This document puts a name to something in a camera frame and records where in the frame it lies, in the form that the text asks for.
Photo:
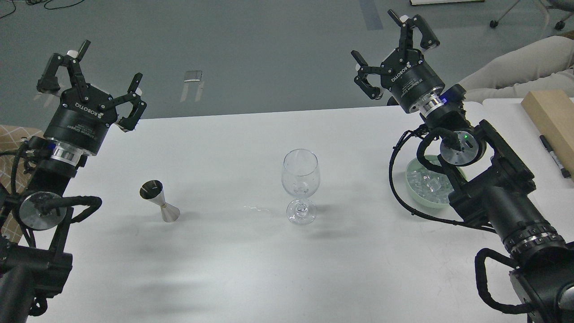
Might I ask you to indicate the black marker pen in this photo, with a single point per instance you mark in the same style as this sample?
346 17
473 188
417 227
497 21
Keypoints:
547 146

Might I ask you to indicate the steel double jigger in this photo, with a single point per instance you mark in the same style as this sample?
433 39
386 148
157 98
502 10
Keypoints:
153 191

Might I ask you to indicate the green bowl of ice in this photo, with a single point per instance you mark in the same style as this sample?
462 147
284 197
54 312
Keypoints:
426 187

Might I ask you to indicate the person's beige trouser leg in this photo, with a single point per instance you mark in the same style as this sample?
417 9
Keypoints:
544 65

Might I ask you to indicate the beige checkered chair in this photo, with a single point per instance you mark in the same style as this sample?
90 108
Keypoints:
11 138

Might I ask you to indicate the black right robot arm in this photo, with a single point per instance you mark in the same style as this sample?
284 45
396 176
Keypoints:
490 182

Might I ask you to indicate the white board on floor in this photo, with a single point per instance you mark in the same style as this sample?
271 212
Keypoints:
437 2

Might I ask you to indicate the light wooden block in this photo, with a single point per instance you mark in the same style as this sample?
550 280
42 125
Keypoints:
552 112

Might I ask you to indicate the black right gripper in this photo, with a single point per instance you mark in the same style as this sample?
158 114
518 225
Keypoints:
404 72

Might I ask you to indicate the clear wine glass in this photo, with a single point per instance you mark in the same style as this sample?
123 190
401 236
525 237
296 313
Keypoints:
300 179

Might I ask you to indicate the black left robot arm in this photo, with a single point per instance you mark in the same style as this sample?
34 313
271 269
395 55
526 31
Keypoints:
34 211

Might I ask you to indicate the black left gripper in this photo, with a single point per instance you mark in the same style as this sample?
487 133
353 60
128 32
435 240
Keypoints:
80 117

